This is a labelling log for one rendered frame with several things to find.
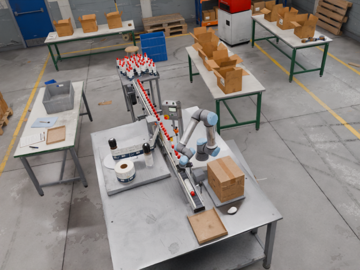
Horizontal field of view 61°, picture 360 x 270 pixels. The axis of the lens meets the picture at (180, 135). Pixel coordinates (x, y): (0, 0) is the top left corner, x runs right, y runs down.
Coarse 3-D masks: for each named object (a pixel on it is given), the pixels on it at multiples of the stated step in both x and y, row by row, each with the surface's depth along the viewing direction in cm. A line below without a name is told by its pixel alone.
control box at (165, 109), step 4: (164, 100) 327; (168, 100) 326; (164, 104) 320; (168, 104) 319; (164, 108) 322; (168, 108) 321; (176, 108) 318; (164, 112) 325; (168, 112) 324; (176, 112) 321; (164, 116) 328; (168, 116) 327; (172, 116) 325; (176, 116) 324; (176, 120) 327
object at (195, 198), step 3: (171, 156) 344; (174, 162) 336; (180, 174) 320; (183, 174) 320; (186, 174) 319; (183, 177) 316; (186, 177) 315; (183, 180) 313; (189, 180) 312; (192, 186) 304; (195, 192) 298; (195, 195) 295; (192, 198) 292; (195, 198) 292; (198, 198) 292; (195, 201) 289; (198, 201) 288; (195, 204) 286; (198, 204) 286; (201, 204) 286; (198, 207) 283
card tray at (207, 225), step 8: (192, 216) 281; (200, 216) 280; (208, 216) 279; (216, 216) 278; (192, 224) 274; (200, 224) 273; (208, 224) 272; (216, 224) 272; (200, 232) 266; (208, 232) 266; (216, 232) 265; (224, 232) 261; (200, 240) 260; (208, 240) 259
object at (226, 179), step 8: (216, 160) 296; (224, 160) 295; (232, 160) 294; (208, 168) 295; (216, 168) 287; (224, 168) 286; (232, 168) 285; (208, 176) 303; (216, 176) 279; (224, 176) 278; (232, 176) 277; (240, 176) 277; (216, 184) 285; (224, 184) 275; (232, 184) 279; (240, 184) 283; (216, 192) 293; (224, 192) 281; (232, 192) 286; (240, 192) 290; (224, 200) 288
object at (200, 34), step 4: (196, 28) 611; (200, 28) 612; (204, 28) 613; (196, 32) 614; (200, 32) 615; (204, 32) 616; (208, 32) 581; (212, 32) 596; (192, 36) 584; (196, 36) 617; (200, 36) 584; (204, 36) 585; (208, 36) 587; (196, 40) 605; (200, 40) 589; (204, 40) 590
